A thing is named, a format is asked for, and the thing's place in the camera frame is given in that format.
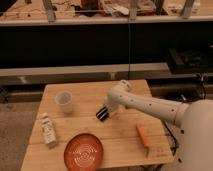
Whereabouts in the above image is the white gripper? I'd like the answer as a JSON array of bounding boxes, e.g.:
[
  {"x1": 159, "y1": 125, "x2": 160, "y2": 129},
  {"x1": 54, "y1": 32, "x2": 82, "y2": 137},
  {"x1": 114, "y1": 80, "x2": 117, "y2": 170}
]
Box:
[{"x1": 96, "y1": 88, "x2": 119, "y2": 121}]

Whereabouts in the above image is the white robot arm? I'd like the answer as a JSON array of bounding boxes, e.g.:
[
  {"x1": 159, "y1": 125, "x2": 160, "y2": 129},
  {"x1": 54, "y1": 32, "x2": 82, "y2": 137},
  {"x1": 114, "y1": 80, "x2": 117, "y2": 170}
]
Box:
[{"x1": 96, "y1": 80, "x2": 213, "y2": 171}]

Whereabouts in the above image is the orange ribbed plate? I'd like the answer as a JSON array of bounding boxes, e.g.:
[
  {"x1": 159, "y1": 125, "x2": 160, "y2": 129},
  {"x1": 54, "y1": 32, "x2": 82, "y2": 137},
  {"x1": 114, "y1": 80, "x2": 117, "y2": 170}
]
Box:
[{"x1": 64, "y1": 133, "x2": 104, "y2": 171}]

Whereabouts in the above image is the orange carrot toy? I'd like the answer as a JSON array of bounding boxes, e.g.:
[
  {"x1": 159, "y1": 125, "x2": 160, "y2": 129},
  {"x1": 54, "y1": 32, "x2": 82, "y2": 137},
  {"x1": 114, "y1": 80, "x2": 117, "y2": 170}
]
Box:
[{"x1": 136, "y1": 124, "x2": 150, "y2": 157}]

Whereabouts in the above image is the white plastic bottle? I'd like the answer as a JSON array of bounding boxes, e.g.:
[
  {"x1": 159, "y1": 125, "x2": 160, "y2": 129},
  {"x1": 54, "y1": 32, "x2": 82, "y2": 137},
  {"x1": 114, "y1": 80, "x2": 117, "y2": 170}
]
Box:
[{"x1": 41, "y1": 113, "x2": 57, "y2": 148}]

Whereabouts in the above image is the black box on shelf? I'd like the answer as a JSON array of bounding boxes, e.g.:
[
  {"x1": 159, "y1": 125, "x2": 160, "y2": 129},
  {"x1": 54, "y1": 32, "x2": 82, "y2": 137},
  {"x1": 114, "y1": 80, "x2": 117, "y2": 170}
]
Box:
[{"x1": 167, "y1": 48, "x2": 213, "y2": 74}]

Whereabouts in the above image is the black cable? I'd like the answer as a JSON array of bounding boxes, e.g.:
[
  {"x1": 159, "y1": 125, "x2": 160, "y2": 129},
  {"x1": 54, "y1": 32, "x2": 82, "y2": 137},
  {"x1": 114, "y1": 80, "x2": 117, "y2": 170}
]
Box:
[{"x1": 127, "y1": 16, "x2": 132, "y2": 80}]

